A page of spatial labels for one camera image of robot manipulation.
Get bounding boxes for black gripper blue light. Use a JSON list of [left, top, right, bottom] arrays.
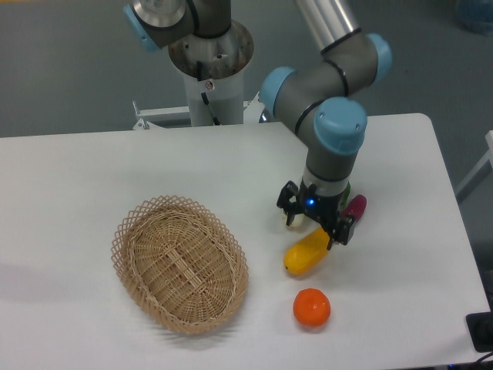
[[277, 180, 356, 250]]

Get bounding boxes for yellow mango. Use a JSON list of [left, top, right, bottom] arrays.
[[283, 227, 330, 276]]

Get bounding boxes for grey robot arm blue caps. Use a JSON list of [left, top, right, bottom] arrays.
[[123, 1, 392, 244]]

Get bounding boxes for green bok choy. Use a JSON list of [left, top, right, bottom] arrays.
[[283, 183, 351, 228]]

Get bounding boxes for purple sweet potato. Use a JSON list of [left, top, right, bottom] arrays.
[[340, 194, 367, 224]]

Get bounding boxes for orange tangerine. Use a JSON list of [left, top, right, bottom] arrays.
[[293, 288, 331, 328]]

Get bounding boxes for woven wicker basket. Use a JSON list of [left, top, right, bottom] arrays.
[[111, 195, 249, 335]]

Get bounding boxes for black device at table edge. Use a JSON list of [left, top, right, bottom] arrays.
[[465, 311, 492, 353]]

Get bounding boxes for white metal base frame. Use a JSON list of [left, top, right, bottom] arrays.
[[132, 93, 274, 130]]

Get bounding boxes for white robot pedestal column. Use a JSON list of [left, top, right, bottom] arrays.
[[183, 72, 244, 127]]

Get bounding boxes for white frame at right edge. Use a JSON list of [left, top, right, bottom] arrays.
[[454, 130, 492, 204]]

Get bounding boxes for black cable on pedestal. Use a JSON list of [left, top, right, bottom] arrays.
[[195, 60, 221, 126]]

